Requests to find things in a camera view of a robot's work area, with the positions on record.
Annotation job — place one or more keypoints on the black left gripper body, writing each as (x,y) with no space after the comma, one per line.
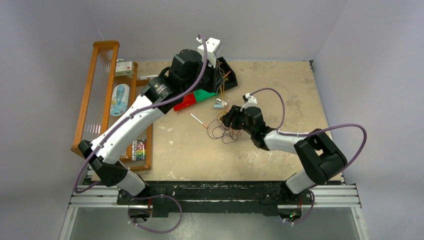
(209,82)

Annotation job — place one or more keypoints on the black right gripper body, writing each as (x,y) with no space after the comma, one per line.
(239,122)

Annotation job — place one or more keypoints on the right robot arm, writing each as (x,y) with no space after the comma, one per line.
(320,158)

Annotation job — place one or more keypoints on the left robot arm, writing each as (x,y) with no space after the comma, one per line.
(103,154)

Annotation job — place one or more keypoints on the green plastic bin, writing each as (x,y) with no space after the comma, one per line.
(202,95)

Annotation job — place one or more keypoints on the red plastic bin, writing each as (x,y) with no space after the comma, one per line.
(187,101)

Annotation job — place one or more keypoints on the white stapler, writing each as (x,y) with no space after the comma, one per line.
(219,104)

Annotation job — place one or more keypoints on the black plastic bin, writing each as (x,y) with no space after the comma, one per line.
(226,76)

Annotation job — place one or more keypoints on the silver marker pink cap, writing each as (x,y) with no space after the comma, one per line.
(198,120)

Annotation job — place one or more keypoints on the small white red box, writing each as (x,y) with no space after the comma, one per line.
(124,68)

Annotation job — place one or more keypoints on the blue packaged item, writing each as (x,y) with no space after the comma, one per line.
(119,100)

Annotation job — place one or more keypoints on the coloured marker set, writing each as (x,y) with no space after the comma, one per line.
(138,151)

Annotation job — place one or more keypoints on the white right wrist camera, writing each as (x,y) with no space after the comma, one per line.
(249,101)

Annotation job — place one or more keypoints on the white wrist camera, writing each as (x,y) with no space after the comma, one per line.
(249,101)
(213,46)

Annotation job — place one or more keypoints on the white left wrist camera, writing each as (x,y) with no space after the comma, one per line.
(213,46)

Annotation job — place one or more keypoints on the wooden rack frame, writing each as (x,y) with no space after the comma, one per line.
(94,115)

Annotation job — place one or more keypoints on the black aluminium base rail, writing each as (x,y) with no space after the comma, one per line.
(269,198)

